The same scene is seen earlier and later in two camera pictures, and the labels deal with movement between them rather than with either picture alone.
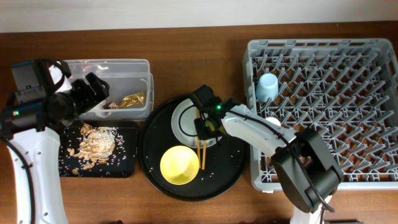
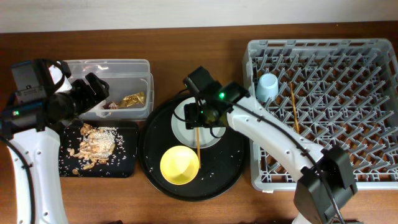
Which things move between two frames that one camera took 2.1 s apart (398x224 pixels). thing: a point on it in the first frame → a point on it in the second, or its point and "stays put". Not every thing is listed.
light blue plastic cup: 267,87 stays put
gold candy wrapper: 138,99 stays put
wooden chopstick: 204,155 → 296,114
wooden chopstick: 196,116 stays put
